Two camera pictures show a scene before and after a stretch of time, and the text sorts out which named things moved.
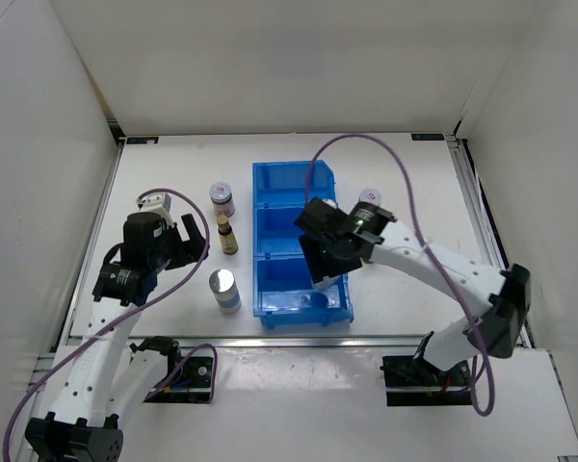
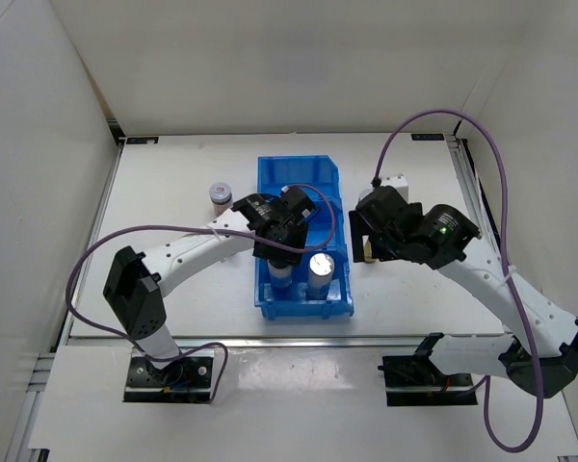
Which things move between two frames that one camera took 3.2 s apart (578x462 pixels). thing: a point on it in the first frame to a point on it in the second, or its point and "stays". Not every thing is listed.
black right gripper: [318, 267] to [359, 227]
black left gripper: [197, 243] to [266, 252]
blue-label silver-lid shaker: [224, 288] to [280, 277]
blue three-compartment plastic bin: [282, 295] stays
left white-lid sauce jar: [223, 199] stays
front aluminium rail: [302, 342] stays
